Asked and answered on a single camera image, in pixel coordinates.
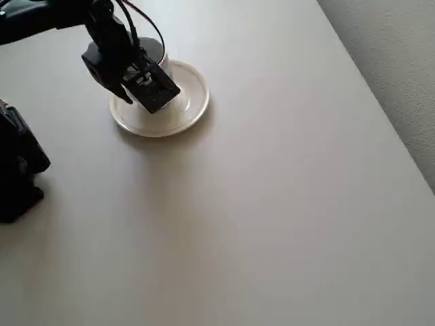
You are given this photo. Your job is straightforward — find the black perforated camera mount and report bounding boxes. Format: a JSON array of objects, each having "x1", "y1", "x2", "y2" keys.
[{"x1": 121, "y1": 62, "x2": 181, "y2": 115}]

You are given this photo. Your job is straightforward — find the white ceramic mug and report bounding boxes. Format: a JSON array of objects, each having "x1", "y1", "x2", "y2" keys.
[{"x1": 137, "y1": 35, "x2": 171, "y2": 67}]

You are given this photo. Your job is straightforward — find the white ceramic saucer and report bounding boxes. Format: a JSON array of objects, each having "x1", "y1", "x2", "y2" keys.
[{"x1": 108, "y1": 59, "x2": 211, "y2": 139}]

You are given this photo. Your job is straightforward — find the red white servo cable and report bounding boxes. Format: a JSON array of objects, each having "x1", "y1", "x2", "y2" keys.
[{"x1": 120, "y1": 0, "x2": 160, "y2": 35}]

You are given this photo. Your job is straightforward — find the thin black cable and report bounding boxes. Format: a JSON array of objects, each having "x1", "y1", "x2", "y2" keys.
[{"x1": 114, "y1": 0, "x2": 167, "y2": 64}]

